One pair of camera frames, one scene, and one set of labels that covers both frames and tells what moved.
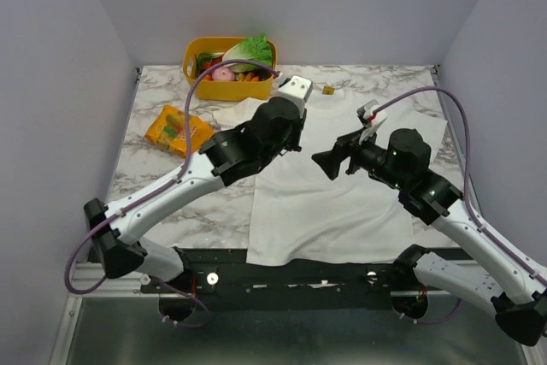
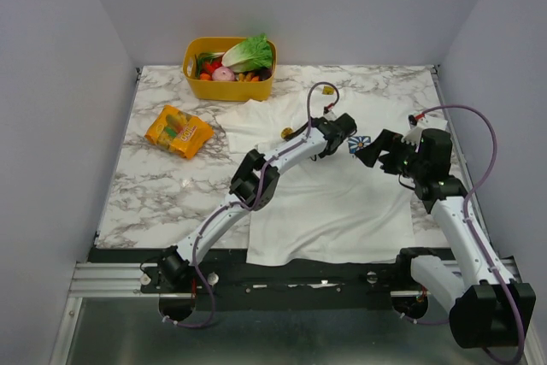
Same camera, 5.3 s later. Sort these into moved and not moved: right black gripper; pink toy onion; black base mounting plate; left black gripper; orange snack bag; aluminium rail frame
Moved: left black gripper; right black gripper
Not moved: orange snack bag; pink toy onion; aluminium rail frame; black base mounting plate
